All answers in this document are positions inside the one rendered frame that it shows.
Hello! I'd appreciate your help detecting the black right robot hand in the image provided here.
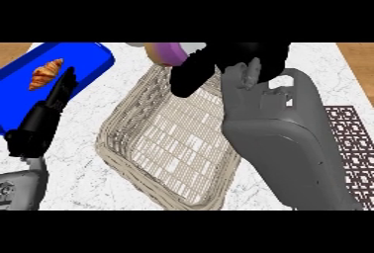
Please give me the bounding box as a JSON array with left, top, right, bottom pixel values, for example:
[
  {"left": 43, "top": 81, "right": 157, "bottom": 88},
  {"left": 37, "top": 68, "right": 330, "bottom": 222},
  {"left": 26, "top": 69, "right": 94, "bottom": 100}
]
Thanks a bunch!
[{"left": 169, "top": 42, "right": 293, "bottom": 99}]

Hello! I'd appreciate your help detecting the purple can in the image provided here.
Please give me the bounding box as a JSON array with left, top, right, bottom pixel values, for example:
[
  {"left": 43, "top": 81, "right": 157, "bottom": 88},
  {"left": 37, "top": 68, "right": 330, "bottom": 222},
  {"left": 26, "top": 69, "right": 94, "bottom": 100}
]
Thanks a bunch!
[{"left": 145, "top": 42, "right": 190, "bottom": 67}]

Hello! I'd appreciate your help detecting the brown patterned placemat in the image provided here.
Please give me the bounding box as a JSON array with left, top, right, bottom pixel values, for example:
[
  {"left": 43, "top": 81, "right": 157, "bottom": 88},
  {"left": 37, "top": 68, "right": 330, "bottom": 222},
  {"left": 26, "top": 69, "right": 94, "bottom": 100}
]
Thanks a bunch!
[{"left": 323, "top": 105, "right": 374, "bottom": 211}]

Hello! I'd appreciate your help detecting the orange croissant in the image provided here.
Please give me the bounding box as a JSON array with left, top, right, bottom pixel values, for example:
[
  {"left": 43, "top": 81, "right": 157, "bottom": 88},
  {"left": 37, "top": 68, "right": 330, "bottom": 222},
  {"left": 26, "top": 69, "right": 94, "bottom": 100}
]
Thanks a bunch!
[{"left": 29, "top": 57, "right": 66, "bottom": 92}]

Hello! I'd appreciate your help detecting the blue tray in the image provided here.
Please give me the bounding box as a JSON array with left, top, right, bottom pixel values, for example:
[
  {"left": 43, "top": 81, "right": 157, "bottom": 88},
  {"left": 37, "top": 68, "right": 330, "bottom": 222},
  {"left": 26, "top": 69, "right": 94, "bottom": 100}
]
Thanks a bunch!
[{"left": 0, "top": 42, "right": 117, "bottom": 136}]

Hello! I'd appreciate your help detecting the beige wicker basket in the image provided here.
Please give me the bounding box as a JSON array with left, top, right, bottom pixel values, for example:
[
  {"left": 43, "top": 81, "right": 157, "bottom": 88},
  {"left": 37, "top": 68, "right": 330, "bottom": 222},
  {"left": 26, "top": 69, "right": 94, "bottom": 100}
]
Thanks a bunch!
[{"left": 94, "top": 62, "right": 243, "bottom": 211}]

